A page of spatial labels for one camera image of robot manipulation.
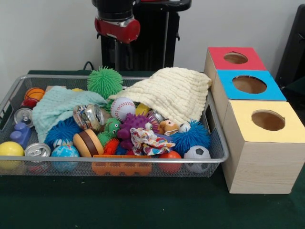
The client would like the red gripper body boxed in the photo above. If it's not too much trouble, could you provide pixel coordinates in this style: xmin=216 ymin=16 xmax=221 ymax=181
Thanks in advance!
xmin=94 ymin=16 xmax=141 ymax=44

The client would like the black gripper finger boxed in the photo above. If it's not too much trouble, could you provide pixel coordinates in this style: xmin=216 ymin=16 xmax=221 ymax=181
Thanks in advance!
xmin=116 ymin=41 xmax=122 ymax=70
xmin=125 ymin=42 xmax=133 ymax=70

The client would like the green puffer ball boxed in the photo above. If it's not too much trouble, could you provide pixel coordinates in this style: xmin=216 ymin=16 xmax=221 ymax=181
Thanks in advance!
xmin=87 ymin=66 xmax=124 ymax=100

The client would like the cream waffle cloth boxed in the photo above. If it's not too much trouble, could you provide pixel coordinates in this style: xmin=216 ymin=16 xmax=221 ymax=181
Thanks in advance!
xmin=109 ymin=67 xmax=213 ymax=126

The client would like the orange basketball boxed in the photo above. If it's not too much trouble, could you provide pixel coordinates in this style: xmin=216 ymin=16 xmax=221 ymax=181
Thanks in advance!
xmin=24 ymin=87 xmax=46 ymax=101

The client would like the wooden box with three holes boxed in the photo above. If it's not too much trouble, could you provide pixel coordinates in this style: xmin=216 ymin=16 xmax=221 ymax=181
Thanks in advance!
xmin=204 ymin=46 xmax=299 ymax=194

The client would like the white baseball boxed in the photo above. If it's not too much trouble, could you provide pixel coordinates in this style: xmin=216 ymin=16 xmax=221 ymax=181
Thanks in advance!
xmin=110 ymin=97 xmax=136 ymax=122

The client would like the purple spiky toy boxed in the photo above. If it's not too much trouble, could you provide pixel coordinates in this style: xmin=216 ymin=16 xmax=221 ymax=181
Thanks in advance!
xmin=116 ymin=113 xmax=160 ymax=150

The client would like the crushed drink can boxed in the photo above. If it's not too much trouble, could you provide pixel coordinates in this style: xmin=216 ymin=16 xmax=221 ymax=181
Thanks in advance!
xmin=73 ymin=104 xmax=106 ymax=131

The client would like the mint green cloth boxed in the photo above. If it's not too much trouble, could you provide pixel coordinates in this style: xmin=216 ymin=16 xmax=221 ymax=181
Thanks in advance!
xmin=31 ymin=86 xmax=107 ymax=143

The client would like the toy hamburger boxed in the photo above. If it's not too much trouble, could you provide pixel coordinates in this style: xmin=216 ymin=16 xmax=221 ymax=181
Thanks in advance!
xmin=72 ymin=128 xmax=105 ymax=157

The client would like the blue puffer ball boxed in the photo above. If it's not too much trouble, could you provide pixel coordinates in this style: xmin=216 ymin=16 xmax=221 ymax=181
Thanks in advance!
xmin=170 ymin=119 xmax=212 ymax=157

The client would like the soccer ball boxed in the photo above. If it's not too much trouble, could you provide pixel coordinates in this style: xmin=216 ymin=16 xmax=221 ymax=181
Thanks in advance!
xmin=183 ymin=145 xmax=212 ymax=174

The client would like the dark green table cloth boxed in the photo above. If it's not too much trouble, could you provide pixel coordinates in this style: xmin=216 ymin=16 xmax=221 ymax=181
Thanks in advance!
xmin=281 ymin=75 xmax=305 ymax=102
xmin=0 ymin=70 xmax=305 ymax=229

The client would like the black chair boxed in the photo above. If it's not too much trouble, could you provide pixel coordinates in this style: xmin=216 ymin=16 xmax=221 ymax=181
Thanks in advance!
xmin=275 ymin=4 xmax=305 ymax=83

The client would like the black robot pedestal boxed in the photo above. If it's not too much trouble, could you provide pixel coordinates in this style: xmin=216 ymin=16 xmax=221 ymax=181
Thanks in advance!
xmin=91 ymin=0 xmax=193 ymax=72

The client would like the silver wire mesh bin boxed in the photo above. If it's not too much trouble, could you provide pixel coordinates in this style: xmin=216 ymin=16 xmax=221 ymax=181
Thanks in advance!
xmin=0 ymin=74 xmax=230 ymax=178

